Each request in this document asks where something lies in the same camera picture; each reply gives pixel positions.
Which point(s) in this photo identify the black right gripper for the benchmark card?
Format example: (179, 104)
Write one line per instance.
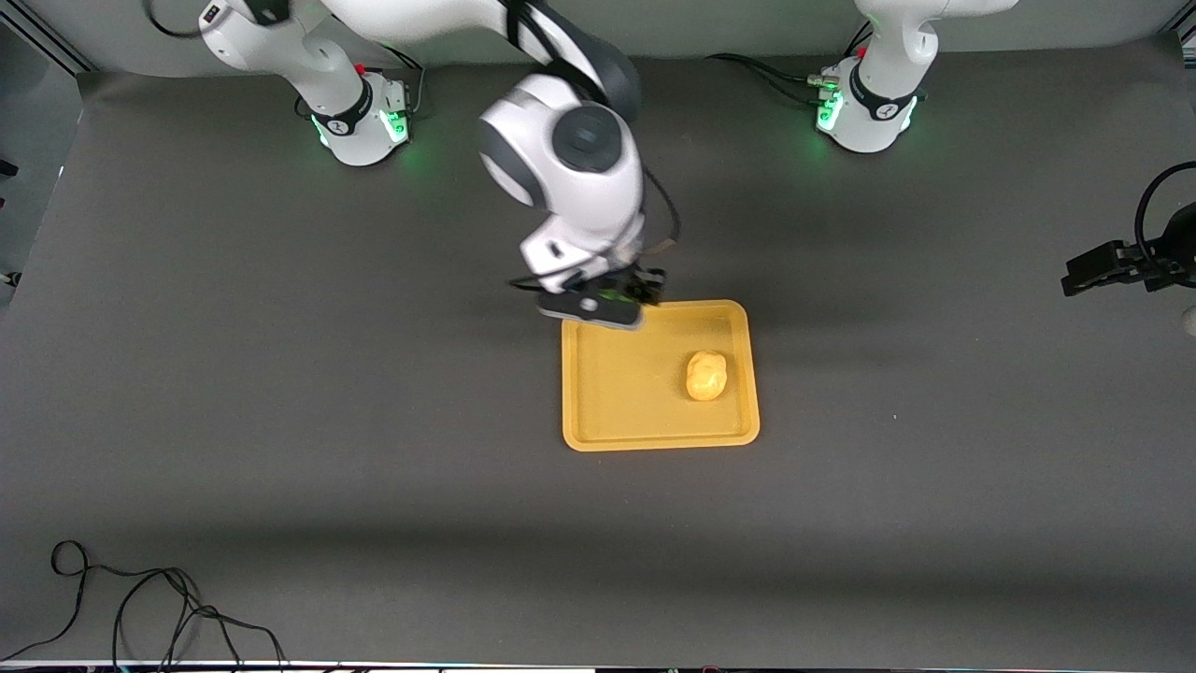
(643, 285)

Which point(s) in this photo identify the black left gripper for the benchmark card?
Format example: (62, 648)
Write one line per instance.
(1132, 261)

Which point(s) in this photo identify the yellow potato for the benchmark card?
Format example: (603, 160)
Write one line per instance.
(707, 376)

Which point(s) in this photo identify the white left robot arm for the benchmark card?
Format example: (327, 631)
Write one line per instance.
(883, 84)

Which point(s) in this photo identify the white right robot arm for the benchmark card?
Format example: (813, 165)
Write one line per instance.
(579, 187)

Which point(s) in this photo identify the yellow plastic tray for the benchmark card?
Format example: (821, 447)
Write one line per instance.
(635, 393)

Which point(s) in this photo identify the dark grey table mat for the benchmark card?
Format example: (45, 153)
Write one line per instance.
(374, 374)

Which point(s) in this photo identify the aluminium frame rail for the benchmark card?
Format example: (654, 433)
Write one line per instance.
(1185, 34)
(51, 45)

